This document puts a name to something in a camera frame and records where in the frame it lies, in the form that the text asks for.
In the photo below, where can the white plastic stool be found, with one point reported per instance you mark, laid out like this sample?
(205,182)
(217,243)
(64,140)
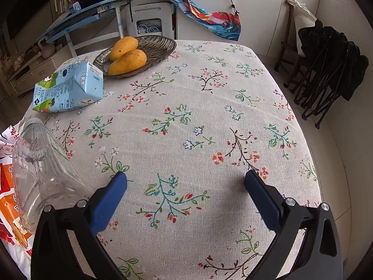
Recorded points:
(151,10)

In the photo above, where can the white television stand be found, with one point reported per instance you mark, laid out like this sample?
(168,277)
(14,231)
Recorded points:
(35,73)

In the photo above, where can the white cloth bag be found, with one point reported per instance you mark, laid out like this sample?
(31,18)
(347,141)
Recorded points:
(303,20)

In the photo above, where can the floral tablecloth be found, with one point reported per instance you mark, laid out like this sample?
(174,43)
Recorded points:
(189,93)

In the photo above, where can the black television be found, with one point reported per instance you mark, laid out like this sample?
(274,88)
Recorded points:
(23,5)

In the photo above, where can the yellow mango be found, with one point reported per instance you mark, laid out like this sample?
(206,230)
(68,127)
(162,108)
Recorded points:
(122,48)
(128,62)

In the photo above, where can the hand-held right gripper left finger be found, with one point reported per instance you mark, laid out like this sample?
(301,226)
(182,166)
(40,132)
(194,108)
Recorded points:
(110,201)

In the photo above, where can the blue study desk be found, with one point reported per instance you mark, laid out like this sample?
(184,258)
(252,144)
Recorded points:
(81,14)

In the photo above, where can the red orange white snack bag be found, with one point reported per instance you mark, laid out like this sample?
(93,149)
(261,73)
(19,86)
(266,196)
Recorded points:
(7,186)

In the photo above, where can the dark wooden chair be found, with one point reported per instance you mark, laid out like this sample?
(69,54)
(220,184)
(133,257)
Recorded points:
(287,49)

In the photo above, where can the folded black chairs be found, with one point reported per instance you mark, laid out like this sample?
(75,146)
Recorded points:
(326,52)

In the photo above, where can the clear plastic bottle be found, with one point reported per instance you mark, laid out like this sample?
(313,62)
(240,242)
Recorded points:
(38,166)

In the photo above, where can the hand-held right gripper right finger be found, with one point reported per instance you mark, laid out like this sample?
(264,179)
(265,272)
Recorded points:
(262,201)

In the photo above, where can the dark wicker basket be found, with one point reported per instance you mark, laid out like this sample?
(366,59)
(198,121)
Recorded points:
(157,49)

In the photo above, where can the white cabinet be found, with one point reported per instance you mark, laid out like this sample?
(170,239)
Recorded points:
(262,11)

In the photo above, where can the light blue milk carton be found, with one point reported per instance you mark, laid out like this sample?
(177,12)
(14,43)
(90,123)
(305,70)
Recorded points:
(67,90)

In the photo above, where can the beige jug vase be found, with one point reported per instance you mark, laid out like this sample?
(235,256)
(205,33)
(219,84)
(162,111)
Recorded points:
(48,51)

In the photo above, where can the colourful printed bag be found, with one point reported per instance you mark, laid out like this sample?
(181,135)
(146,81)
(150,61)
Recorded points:
(204,14)

